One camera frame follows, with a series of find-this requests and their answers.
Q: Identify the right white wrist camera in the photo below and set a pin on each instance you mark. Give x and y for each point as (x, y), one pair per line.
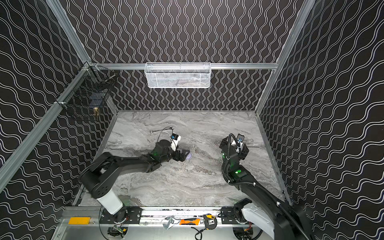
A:
(239, 143)

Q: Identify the white wire mesh basket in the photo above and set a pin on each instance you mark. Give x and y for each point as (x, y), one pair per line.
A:
(178, 75)

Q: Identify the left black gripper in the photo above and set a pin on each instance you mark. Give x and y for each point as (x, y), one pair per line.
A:
(180, 154)

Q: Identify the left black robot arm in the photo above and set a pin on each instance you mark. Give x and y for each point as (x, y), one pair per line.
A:
(101, 175)

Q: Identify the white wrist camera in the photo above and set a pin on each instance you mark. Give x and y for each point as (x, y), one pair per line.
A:
(239, 143)
(174, 141)

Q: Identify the adjustable wrench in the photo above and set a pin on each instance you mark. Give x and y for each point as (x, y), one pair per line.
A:
(170, 222)

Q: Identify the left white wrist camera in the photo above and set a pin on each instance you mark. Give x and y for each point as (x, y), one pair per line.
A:
(174, 141)

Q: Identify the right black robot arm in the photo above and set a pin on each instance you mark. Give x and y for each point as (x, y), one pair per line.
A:
(275, 217)

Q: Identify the yellow label plate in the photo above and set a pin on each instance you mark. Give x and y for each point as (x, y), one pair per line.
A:
(79, 220)

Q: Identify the black wire basket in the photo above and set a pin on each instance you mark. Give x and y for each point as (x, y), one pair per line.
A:
(92, 91)

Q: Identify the steel combination wrench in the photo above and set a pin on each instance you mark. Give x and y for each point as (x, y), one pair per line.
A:
(161, 130)

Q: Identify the yellow black tape measure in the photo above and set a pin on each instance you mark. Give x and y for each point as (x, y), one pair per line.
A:
(210, 222)

